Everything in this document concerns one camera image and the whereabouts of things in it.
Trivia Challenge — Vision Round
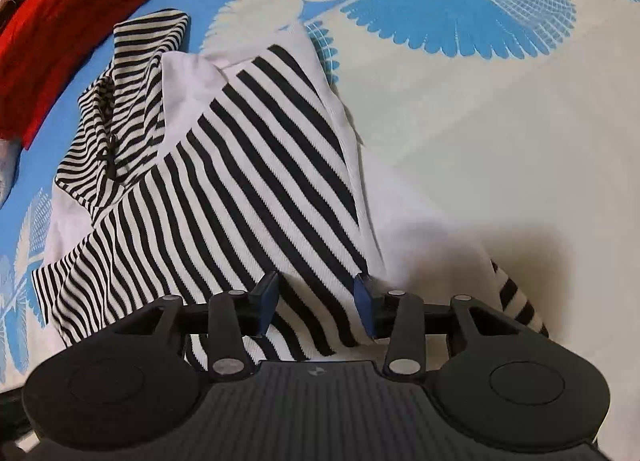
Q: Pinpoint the black white striped shirt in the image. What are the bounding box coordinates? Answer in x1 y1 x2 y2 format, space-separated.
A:
31 10 551 373

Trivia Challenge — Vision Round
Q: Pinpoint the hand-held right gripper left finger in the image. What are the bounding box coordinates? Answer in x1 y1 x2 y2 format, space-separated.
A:
148 271 280 382

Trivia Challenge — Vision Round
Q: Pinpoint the folded red knitted sweater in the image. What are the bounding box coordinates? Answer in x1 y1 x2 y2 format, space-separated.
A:
0 0 163 151

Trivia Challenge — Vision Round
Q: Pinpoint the blue white patterned bed sheet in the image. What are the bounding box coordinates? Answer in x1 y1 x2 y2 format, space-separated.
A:
0 0 640 442

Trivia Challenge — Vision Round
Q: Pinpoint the folded white towel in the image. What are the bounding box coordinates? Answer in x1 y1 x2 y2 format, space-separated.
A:
0 138 24 208

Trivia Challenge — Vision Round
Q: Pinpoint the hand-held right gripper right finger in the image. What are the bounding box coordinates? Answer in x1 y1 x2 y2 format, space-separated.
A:
353 275 494 377

